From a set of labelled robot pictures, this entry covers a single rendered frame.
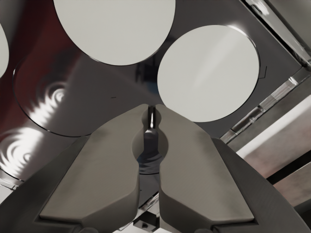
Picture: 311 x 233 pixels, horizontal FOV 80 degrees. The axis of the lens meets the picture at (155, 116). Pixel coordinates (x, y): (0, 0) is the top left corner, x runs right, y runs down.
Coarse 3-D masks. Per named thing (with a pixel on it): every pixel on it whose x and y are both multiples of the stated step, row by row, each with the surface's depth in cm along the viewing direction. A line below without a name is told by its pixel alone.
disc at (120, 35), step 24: (72, 0) 15; (96, 0) 15; (120, 0) 15; (144, 0) 15; (168, 0) 15; (72, 24) 16; (96, 24) 16; (120, 24) 16; (144, 24) 16; (168, 24) 16; (96, 48) 17; (120, 48) 17; (144, 48) 17
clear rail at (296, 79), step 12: (300, 72) 18; (288, 84) 19; (300, 84) 19; (276, 96) 20; (264, 108) 20; (240, 120) 22; (228, 132) 22; (240, 132) 22; (156, 192) 28; (144, 204) 29; (120, 228) 32
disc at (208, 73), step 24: (192, 48) 17; (216, 48) 17; (240, 48) 17; (168, 72) 18; (192, 72) 18; (216, 72) 18; (240, 72) 18; (168, 96) 20; (192, 96) 20; (216, 96) 20; (240, 96) 20; (192, 120) 21
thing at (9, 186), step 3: (0, 180) 27; (3, 180) 27; (0, 183) 27; (3, 183) 27; (6, 183) 27; (9, 183) 27; (3, 186) 27; (6, 186) 27; (9, 186) 27; (12, 186) 27; (15, 186) 27; (9, 189) 27; (120, 231) 33
